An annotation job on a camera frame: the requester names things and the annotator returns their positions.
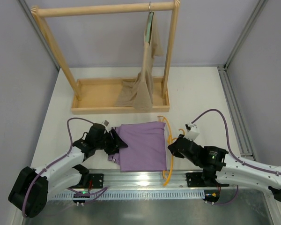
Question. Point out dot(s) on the right aluminium frame post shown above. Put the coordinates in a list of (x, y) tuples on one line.
[(246, 31)]

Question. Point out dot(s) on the aluminium frame post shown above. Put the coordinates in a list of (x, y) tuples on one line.
[(26, 10), (246, 31)]

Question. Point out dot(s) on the orange plastic hanger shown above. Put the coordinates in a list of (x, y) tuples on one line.
[(166, 174)]

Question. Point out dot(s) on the beige trousers on hanger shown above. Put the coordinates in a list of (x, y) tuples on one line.
[(139, 93)]

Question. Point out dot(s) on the aluminium mounting rail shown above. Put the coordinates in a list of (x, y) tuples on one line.
[(142, 177)]

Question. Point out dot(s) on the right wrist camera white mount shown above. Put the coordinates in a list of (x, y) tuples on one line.
[(192, 131)]

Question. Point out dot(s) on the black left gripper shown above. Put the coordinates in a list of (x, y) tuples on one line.
[(110, 142)]

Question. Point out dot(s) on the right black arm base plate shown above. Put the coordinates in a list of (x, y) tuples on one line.
[(194, 179)]

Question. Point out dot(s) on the purple trousers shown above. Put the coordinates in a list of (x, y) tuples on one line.
[(146, 149)]

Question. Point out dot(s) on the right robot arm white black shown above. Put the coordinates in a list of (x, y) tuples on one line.
[(220, 167)]

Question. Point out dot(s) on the wooden clothes rack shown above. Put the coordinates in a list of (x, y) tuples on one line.
[(99, 95)]

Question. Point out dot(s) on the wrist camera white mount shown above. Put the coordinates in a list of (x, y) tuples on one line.
[(192, 131), (105, 123)]

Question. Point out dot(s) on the left aluminium frame post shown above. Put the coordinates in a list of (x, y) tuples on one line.
[(26, 10)]

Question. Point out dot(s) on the slotted grey cable duct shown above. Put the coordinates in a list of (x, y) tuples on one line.
[(134, 195)]

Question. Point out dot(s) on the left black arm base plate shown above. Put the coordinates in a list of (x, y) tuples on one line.
[(94, 180)]

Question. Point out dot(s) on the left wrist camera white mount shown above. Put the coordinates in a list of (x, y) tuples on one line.
[(105, 123)]

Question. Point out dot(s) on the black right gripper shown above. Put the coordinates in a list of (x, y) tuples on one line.
[(178, 146)]

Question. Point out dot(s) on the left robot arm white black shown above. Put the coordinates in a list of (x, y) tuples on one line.
[(35, 186)]

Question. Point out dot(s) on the green hanger with metal hook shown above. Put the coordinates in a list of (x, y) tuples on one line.
[(149, 25)]

